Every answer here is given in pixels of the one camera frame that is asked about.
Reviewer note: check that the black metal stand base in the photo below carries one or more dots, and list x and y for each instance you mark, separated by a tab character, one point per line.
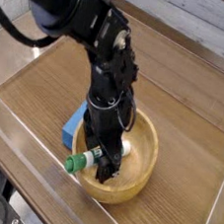
8	215

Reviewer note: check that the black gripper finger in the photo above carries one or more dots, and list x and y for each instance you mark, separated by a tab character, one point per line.
90	138
106	169

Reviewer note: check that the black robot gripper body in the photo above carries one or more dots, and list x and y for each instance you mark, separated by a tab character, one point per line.
110	96

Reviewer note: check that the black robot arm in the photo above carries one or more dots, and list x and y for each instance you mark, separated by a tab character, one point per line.
105	34

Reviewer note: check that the blue foam block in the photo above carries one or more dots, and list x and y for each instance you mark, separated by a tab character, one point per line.
69	128

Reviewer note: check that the clear acrylic tray wall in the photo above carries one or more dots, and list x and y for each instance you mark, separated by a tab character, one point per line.
55	196

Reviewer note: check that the green Expo marker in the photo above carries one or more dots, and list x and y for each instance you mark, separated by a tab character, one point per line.
77	162

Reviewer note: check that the brown wooden bowl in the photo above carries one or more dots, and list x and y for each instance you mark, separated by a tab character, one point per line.
135	169

